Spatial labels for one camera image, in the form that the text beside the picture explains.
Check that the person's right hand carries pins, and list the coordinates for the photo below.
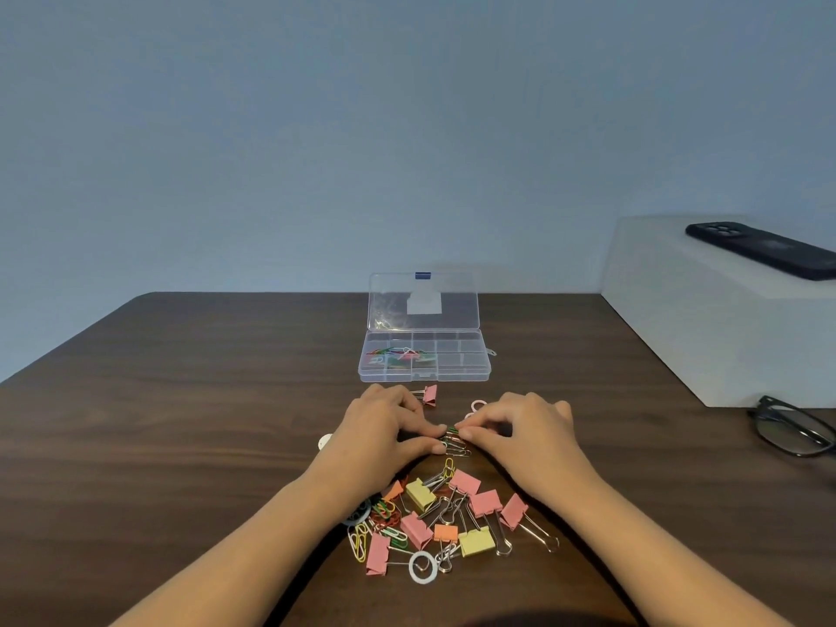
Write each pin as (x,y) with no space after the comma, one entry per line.
(532,450)

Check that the person's left hand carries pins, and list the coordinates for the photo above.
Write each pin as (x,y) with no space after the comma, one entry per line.
(369,437)

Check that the person's left thumb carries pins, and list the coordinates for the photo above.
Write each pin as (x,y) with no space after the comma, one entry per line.
(426,448)

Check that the person's right thumb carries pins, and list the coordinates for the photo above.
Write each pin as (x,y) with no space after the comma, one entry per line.
(477,441)

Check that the person's left forearm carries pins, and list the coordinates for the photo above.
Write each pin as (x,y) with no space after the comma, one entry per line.
(241,561)

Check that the person's right forearm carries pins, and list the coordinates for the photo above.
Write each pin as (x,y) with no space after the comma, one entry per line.
(659,568)

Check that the pink binder clip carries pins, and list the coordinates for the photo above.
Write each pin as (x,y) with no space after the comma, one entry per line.
(416,531)
(513,512)
(465,482)
(486,503)
(430,394)
(377,555)

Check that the yellow binder clip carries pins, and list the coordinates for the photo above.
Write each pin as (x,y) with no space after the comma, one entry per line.
(477,542)
(420,495)

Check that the orange binder clip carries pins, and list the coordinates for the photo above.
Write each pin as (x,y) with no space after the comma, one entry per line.
(393,492)
(446,533)

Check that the clear plastic organizer box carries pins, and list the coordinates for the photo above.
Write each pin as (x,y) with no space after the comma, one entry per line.
(424,359)

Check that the scattered coloured paper clips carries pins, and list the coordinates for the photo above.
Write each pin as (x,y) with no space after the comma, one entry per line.
(396,535)

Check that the bundle of coloured paper clips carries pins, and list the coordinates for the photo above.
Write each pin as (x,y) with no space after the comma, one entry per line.
(398,354)

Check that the white rectangular block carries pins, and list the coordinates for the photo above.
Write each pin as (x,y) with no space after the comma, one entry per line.
(692,319)

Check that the black eyeglasses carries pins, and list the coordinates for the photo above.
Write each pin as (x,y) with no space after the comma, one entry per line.
(761,411)

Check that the black smartphone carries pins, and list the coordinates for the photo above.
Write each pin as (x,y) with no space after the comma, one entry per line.
(764,249)

